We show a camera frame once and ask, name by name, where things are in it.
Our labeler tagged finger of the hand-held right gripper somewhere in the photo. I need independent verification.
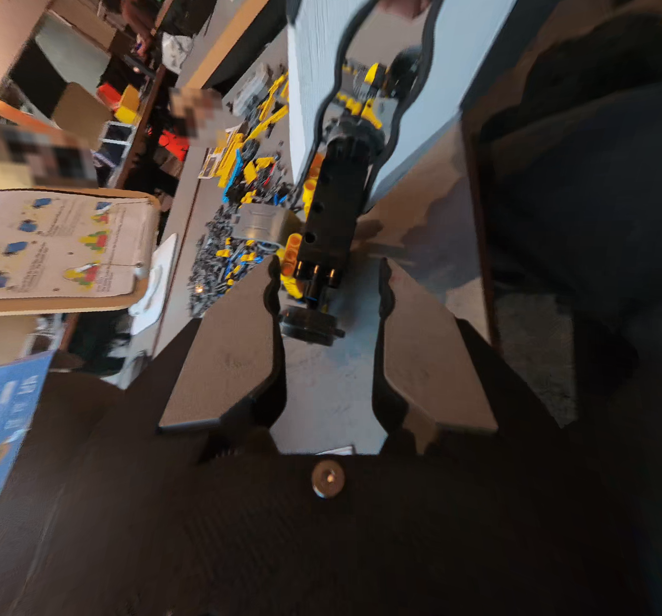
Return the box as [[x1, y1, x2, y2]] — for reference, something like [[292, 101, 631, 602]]
[[286, 0, 392, 193], [362, 0, 529, 214]]

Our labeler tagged yellow printed leaflet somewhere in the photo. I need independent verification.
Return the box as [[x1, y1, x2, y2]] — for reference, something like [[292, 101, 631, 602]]
[[199, 132, 245, 182]]

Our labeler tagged printed paper sheet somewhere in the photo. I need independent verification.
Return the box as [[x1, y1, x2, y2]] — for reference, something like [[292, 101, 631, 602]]
[[161, 33, 195, 72]]

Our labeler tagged yellow black toy brick vehicle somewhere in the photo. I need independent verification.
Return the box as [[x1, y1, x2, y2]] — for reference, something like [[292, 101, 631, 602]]
[[278, 119, 388, 349]]

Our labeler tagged printed instruction booklet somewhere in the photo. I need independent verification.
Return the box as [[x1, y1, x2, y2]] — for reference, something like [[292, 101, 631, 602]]
[[0, 188, 162, 315]]

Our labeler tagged grey curved toy panel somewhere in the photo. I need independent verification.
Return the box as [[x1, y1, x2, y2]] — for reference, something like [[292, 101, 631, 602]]
[[229, 203, 303, 256]]

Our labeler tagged grey desk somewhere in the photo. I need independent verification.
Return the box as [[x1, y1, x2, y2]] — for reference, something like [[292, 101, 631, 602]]
[[152, 21, 494, 457]]

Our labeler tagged white board base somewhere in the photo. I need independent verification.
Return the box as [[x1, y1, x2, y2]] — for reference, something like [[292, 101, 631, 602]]
[[128, 232, 180, 336]]

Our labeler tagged printed instruction sheet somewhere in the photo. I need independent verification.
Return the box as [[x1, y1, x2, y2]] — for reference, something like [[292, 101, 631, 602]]
[[0, 192, 156, 300]]

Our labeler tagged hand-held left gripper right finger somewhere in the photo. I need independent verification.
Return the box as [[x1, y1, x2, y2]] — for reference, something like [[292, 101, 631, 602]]
[[371, 258, 500, 435]]

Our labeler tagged wooden edged table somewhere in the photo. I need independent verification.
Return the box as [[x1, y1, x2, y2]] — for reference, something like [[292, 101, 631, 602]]
[[176, 0, 290, 90]]

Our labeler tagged blue cardboard box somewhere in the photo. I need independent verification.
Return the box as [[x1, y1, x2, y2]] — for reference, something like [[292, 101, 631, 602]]
[[0, 349, 56, 494]]

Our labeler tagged yellow plastic bin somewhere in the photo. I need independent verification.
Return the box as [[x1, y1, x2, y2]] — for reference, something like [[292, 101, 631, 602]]
[[114, 83, 144, 126]]

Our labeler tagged red plastic bin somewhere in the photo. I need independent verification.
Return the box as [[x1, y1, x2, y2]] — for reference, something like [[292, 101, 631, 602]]
[[154, 129, 191, 162]]

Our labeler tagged pile of loose toy bricks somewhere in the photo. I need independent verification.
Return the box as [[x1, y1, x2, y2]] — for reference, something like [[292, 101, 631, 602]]
[[186, 60, 311, 318]]

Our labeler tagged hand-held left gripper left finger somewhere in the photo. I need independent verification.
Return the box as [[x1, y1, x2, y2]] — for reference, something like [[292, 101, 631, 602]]
[[157, 256, 289, 430]]

